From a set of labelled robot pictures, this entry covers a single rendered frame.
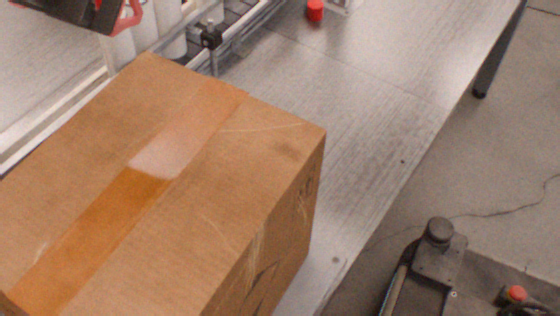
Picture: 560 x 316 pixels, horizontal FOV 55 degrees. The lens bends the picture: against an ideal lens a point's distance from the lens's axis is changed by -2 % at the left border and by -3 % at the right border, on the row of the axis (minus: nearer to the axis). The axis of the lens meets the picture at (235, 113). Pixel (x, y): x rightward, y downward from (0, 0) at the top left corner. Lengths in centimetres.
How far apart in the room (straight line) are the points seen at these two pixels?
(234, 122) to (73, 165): 17
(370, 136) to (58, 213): 58
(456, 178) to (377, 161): 111
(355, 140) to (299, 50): 24
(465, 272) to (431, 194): 47
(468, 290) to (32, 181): 119
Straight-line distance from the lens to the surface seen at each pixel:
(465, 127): 217
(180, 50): 98
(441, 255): 149
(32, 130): 90
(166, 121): 57
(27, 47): 118
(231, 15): 108
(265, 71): 103
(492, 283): 155
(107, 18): 55
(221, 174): 52
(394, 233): 182
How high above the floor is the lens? 154
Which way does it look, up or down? 48 degrees down
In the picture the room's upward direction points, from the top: 3 degrees counter-clockwise
